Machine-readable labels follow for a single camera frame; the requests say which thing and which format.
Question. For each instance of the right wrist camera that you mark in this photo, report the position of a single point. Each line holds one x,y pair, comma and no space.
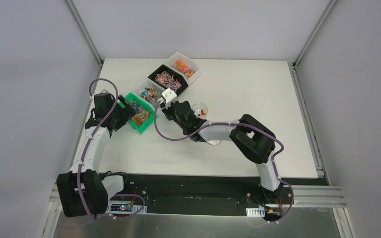
169,97

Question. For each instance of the black lollipop bin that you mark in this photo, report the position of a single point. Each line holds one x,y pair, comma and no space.
167,78

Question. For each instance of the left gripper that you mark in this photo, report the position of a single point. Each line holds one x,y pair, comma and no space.
126,109

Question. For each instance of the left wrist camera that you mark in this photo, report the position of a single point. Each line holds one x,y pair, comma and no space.
104,91

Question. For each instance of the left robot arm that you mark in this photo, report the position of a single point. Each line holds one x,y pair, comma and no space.
83,190

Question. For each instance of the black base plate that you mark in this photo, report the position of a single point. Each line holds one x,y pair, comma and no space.
195,195

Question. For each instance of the white gummy bin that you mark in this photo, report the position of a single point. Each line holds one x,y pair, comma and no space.
184,66

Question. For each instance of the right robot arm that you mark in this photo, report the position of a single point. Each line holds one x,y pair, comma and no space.
254,140

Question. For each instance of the green candy bin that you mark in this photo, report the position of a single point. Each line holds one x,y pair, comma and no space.
144,112

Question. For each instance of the white lollipop bin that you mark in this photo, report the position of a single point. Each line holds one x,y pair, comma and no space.
149,91

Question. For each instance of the clear plastic jar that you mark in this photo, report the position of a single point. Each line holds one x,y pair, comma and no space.
200,110

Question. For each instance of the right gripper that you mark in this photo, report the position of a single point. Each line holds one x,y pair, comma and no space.
166,111

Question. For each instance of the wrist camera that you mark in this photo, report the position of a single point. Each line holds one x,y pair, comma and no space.
104,91
169,97

